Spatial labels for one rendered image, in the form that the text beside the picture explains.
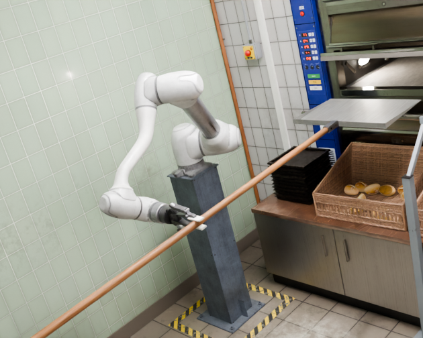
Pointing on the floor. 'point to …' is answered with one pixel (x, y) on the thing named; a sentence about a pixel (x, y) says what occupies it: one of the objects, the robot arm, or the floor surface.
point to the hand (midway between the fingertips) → (197, 222)
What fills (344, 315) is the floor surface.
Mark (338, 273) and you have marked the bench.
